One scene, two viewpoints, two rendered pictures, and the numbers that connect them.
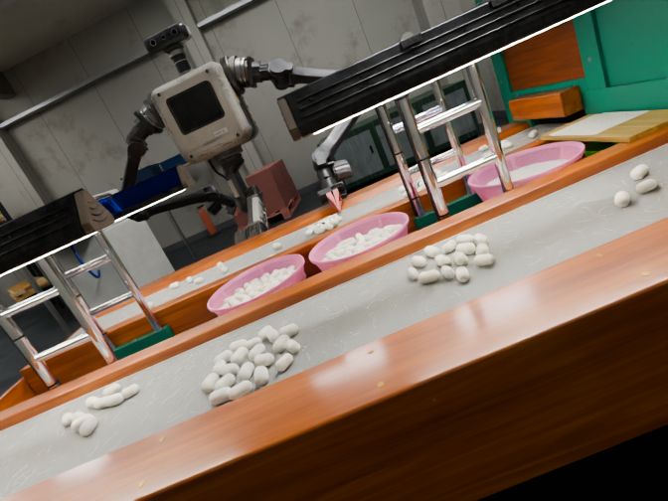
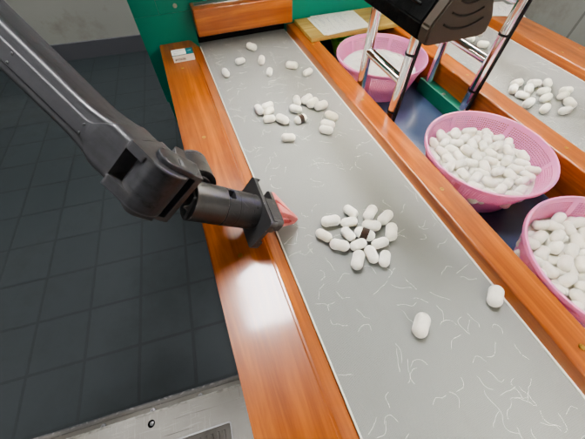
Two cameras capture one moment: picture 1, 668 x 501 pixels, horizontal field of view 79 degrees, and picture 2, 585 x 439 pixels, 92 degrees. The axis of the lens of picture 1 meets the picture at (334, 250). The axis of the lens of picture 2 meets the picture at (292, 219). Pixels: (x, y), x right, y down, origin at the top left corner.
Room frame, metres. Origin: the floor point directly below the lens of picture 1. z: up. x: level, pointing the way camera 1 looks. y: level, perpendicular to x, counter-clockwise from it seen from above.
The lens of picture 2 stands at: (1.55, 0.19, 1.18)
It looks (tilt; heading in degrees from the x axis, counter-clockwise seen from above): 56 degrees down; 246
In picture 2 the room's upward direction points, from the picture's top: straight up
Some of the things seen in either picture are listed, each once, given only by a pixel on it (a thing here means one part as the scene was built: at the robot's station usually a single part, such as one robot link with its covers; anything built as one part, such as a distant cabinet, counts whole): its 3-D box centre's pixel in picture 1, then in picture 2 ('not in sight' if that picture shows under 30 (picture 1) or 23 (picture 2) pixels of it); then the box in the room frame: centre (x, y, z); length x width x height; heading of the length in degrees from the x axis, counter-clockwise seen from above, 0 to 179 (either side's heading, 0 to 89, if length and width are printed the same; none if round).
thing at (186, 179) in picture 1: (94, 216); not in sight; (1.29, 0.62, 1.08); 0.62 x 0.08 x 0.07; 87
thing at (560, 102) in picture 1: (542, 104); (243, 12); (1.28, -0.79, 0.83); 0.30 x 0.06 x 0.07; 177
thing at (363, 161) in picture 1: (391, 139); not in sight; (6.47, -1.54, 0.41); 2.11 x 1.92 x 0.83; 82
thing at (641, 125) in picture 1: (606, 126); (347, 23); (0.95, -0.73, 0.77); 0.33 x 0.15 x 0.01; 177
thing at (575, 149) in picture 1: (527, 181); (378, 69); (0.96, -0.51, 0.72); 0.27 x 0.27 x 0.10
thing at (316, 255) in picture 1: (364, 251); (477, 165); (0.98, -0.07, 0.72); 0.27 x 0.27 x 0.10
